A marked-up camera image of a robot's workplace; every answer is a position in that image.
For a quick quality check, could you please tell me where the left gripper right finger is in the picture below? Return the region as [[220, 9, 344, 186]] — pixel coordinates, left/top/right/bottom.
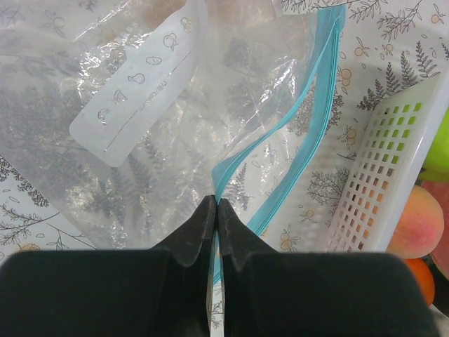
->
[[217, 199, 439, 336]]

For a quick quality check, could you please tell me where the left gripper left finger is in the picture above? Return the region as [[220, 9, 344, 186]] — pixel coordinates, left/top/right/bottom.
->
[[1, 196, 216, 336]]

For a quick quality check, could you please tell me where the peach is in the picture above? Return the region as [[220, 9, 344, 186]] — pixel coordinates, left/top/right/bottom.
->
[[387, 186, 444, 259]]

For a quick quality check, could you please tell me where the clear zip top bag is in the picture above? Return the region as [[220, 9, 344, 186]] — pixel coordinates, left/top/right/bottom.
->
[[0, 0, 348, 285]]

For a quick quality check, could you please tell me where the green apple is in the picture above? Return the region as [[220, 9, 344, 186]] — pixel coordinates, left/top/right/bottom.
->
[[418, 110, 448, 182]]

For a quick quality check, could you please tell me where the watermelon slice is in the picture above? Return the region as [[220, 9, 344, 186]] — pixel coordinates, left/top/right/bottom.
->
[[422, 181, 448, 312]]

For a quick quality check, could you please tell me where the orange tangerine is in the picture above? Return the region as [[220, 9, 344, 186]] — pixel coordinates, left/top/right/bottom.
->
[[403, 258, 435, 306]]

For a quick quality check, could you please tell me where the white plastic basket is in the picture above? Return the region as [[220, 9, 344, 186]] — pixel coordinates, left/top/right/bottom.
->
[[325, 72, 448, 252]]

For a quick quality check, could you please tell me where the floral table mat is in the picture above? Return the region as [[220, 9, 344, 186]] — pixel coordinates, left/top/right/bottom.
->
[[0, 0, 449, 337]]

